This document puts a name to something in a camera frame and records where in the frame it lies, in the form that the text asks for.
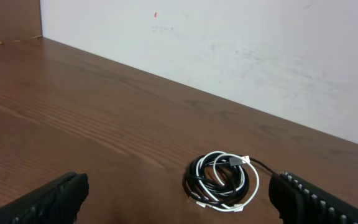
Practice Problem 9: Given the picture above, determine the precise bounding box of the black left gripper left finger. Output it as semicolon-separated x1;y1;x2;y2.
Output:
0;172;89;224

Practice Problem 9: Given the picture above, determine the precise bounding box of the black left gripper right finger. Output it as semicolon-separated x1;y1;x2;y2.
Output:
268;172;358;224

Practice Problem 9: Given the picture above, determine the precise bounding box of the white USB cable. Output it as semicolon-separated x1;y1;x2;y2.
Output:
194;151;260;213

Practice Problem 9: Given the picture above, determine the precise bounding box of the black USB cable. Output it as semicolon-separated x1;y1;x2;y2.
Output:
182;152;279;208

